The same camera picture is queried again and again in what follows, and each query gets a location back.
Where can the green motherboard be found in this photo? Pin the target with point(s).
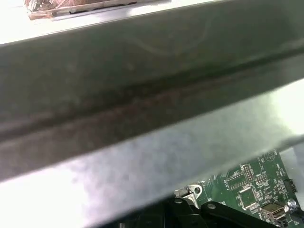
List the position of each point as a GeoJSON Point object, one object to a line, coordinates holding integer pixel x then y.
{"type": "Point", "coordinates": [273, 171]}

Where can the open black PC case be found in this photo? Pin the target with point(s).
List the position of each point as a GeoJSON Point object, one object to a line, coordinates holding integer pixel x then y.
{"type": "Point", "coordinates": [142, 83]}

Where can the black pin header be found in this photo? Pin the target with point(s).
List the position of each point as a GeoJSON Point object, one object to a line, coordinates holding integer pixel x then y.
{"type": "Point", "coordinates": [290, 186]}

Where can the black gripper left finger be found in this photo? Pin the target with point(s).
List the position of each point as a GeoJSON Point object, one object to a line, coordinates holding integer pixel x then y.
{"type": "Point", "coordinates": [183, 218]}

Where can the silver USB port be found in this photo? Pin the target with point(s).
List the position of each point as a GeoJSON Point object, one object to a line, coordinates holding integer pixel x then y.
{"type": "Point", "coordinates": [273, 210]}

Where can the square brown base plate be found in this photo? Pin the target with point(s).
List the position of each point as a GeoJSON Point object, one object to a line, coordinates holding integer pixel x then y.
{"type": "Point", "coordinates": [59, 9]}

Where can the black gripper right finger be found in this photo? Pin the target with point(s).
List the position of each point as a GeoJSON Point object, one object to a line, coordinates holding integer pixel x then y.
{"type": "Point", "coordinates": [221, 216]}

